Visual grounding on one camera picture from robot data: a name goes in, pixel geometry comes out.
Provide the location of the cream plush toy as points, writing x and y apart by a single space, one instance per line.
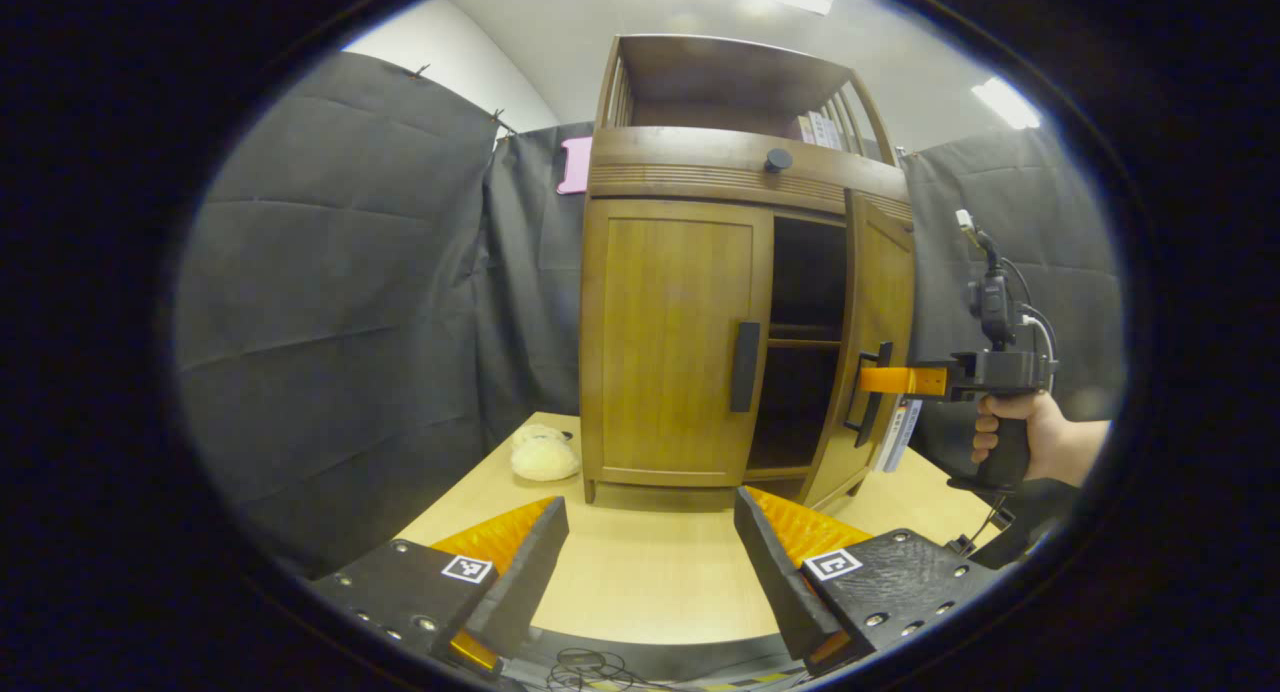
543 454

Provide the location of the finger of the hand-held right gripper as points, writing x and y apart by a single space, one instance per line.
900 380

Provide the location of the wooden double-door shoe cabinet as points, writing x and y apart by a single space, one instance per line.
700 162

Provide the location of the grey spine book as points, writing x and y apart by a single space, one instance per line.
833 134

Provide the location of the wooden shoe cabinet door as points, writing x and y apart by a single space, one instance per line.
670 342
885 302

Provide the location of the blue grey book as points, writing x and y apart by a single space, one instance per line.
905 430

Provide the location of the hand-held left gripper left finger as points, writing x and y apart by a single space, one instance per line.
530 572

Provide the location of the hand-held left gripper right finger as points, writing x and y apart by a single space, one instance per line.
775 582

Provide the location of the black backdrop cloth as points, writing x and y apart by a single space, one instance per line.
330 302

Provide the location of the white dark spine book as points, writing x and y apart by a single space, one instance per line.
888 442

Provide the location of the black drawer knob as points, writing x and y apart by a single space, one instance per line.
778 159

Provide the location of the small ceiling light panel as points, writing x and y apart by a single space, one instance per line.
1005 102

